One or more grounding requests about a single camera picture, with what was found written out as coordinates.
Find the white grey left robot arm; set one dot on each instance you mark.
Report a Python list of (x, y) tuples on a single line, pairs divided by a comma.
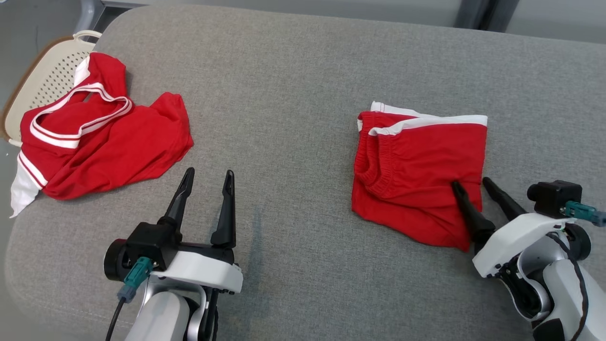
[(161, 317)]

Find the cream perforated laundry basket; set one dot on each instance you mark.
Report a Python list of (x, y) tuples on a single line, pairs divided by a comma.
[(47, 78)]

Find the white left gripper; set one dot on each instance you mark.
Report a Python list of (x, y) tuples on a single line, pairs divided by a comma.
[(203, 270)]

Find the red shorts white trim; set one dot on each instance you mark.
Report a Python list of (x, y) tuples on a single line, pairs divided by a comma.
[(421, 166)]

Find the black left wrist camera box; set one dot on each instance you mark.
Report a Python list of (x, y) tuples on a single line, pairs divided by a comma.
[(151, 241)]

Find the red jersey white trim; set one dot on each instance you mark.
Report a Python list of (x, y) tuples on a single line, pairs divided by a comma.
[(118, 147)]

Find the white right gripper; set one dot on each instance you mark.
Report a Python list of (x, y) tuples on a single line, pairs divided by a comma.
[(516, 241)]

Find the grey metal partition post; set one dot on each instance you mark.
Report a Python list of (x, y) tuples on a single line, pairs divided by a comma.
[(487, 14)]

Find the grey metal leg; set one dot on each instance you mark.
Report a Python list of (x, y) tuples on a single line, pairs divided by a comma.
[(87, 12)]

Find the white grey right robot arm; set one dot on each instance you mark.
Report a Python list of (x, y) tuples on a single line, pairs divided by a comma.
[(568, 303)]

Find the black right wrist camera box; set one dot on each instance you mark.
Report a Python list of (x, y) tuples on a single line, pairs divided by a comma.
[(554, 196)]

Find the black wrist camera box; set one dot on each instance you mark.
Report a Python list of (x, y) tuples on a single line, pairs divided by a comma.
[(151, 241), (554, 196)]

